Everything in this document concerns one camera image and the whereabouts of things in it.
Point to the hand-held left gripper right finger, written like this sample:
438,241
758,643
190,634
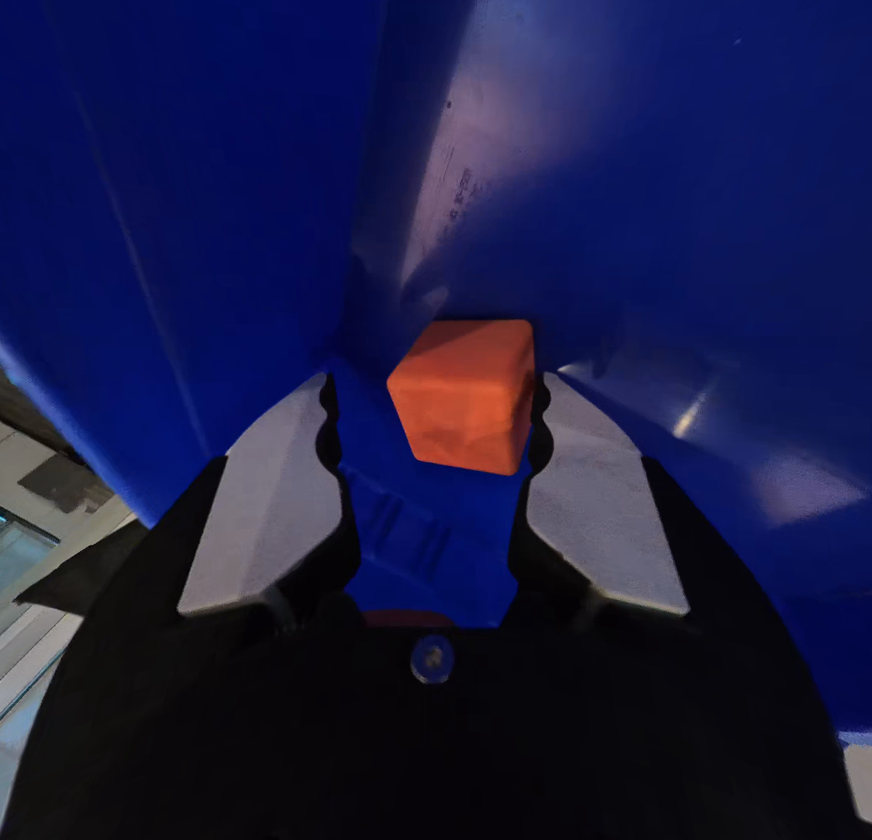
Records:
599,513

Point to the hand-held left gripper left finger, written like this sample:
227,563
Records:
266,506

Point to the orange cube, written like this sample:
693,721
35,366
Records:
463,397

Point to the blue plastic bin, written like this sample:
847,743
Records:
204,172

